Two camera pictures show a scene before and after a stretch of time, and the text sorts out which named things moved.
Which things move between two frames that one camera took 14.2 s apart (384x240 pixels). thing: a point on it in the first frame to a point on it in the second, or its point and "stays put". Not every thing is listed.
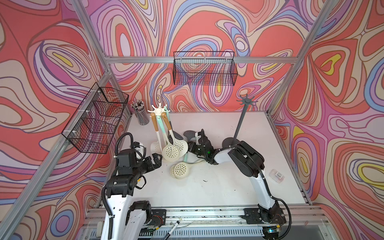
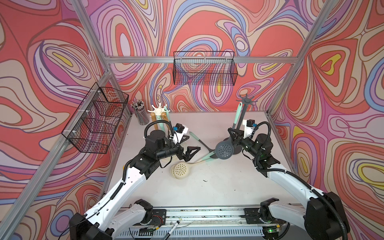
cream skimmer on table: (179, 170) stays put
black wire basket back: (204, 68) stays put
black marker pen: (166, 237) stays put
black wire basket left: (96, 122) stays put
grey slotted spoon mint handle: (189, 136) to (237, 116)
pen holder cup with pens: (142, 114) stays put
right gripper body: (196, 149) to (247, 143)
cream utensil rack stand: (159, 111) stays put
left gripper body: (147, 165) to (170, 152)
